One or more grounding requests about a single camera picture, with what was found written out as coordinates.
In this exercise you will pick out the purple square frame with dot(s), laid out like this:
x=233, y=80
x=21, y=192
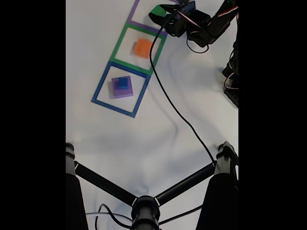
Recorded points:
x=132, y=19

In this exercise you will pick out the black tripod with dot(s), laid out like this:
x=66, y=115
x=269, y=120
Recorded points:
x=145, y=210

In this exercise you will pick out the green square frame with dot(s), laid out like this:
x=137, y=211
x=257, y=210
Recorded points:
x=117, y=45

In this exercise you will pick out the blue square frame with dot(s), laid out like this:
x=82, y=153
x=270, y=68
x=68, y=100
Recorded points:
x=100, y=83

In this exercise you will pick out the purple square block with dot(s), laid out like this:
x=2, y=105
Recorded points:
x=121, y=92

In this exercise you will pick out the small blue cube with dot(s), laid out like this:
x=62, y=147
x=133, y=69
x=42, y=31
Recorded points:
x=123, y=82

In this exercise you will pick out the green square block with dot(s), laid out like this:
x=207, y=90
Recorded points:
x=158, y=10

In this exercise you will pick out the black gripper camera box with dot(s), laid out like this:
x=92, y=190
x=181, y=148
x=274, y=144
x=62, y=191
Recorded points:
x=185, y=6

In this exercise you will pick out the orange square block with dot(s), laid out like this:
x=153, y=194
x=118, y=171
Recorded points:
x=142, y=48

